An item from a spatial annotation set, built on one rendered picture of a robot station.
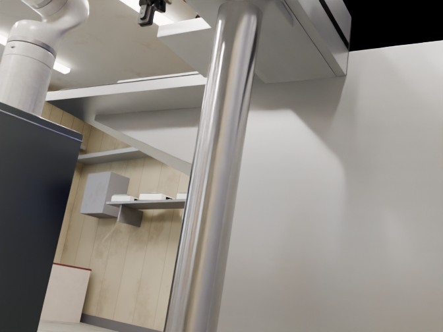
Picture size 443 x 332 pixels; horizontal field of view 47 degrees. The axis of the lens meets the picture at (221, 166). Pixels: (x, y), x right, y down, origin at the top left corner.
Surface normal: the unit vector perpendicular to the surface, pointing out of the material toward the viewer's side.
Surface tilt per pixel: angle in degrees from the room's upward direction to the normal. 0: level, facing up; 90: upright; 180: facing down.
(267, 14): 180
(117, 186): 90
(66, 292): 90
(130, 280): 90
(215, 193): 90
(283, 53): 180
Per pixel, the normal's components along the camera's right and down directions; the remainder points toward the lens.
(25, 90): 0.58, -0.13
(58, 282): 0.73, -0.07
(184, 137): -0.49, -0.30
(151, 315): -0.66, -0.29
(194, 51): -0.15, 0.95
